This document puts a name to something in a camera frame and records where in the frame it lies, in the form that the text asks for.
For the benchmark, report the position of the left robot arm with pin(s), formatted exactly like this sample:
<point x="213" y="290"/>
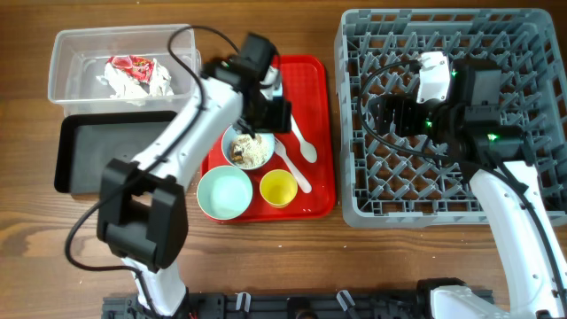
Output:
<point x="142" y="212"/>

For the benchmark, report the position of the light blue plate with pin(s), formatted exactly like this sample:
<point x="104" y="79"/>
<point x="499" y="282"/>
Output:
<point x="270" y="93"/>

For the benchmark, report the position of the small light blue bowl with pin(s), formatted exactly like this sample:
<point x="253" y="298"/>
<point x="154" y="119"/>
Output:
<point x="230" y="133"/>

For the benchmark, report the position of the food scraps and rice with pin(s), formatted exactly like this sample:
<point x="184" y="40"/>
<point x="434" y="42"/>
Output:
<point x="249" y="152"/>

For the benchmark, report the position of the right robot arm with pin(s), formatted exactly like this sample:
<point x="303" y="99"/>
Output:
<point x="457" y="103"/>

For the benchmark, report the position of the white napkin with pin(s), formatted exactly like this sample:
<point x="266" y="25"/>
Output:
<point x="126" y="87"/>

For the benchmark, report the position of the white plastic fork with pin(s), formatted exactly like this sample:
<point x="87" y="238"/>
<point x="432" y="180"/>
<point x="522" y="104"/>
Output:
<point x="301" y="180"/>

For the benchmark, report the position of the black rectangular tray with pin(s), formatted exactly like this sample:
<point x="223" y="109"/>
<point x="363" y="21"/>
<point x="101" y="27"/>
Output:
<point x="88" y="142"/>

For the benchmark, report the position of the red serving tray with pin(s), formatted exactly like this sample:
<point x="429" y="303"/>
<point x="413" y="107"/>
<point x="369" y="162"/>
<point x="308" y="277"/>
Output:
<point x="305" y="85"/>

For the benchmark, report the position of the grey dishwasher rack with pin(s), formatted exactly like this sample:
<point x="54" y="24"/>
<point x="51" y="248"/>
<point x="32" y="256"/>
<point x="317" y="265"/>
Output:
<point x="383" y="188"/>

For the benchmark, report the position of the yellow cup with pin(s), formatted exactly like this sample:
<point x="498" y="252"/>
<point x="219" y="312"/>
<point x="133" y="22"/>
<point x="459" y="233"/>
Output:
<point x="278" y="188"/>

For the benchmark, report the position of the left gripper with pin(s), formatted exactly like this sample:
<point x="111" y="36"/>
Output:
<point x="274" y="115"/>

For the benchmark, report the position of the white plastic spoon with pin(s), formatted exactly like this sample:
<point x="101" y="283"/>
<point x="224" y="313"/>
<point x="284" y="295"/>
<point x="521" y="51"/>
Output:
<point x="307" y="150"/>

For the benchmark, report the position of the mint green bowl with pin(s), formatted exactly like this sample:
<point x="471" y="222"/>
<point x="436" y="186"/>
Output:
<point x="224" y="193"/>

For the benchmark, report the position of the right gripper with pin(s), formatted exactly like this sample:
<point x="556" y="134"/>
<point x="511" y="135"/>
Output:
<point x="405" y="105"/>

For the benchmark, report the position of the clear plastic waste bin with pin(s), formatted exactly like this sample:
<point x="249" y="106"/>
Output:
<point x="79" y="57"/>

